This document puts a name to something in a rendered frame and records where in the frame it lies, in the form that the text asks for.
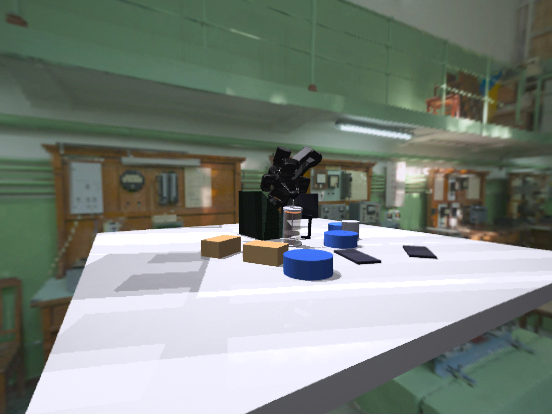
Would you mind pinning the blue cylinder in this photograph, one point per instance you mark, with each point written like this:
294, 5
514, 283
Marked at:
308, 264
334, 226
340, 239

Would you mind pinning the tan rectangular block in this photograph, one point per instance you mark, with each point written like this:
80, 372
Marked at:
264, 252
220, 246

